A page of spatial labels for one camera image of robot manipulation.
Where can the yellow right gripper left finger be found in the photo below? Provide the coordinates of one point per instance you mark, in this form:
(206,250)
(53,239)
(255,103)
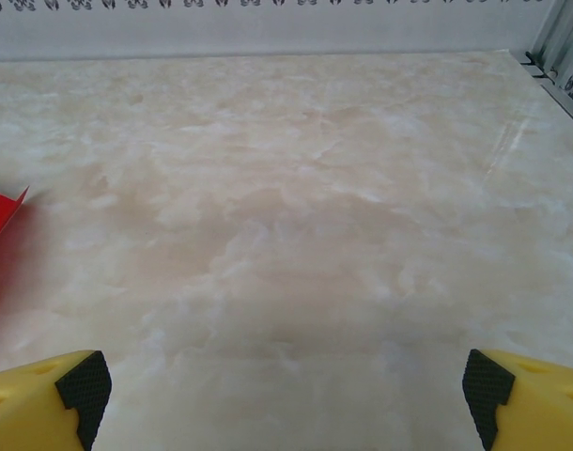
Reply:
(28,409)

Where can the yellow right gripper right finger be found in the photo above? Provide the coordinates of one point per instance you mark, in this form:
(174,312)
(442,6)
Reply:
(545,409)

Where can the red paper sheet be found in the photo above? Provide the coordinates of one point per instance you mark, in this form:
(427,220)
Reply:
(0,216)

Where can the aluminium table side rail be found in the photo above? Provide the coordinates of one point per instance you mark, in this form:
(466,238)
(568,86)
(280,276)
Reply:
(556,91)

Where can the aluminium frame post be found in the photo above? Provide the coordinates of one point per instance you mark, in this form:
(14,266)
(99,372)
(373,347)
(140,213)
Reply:
(561,28)

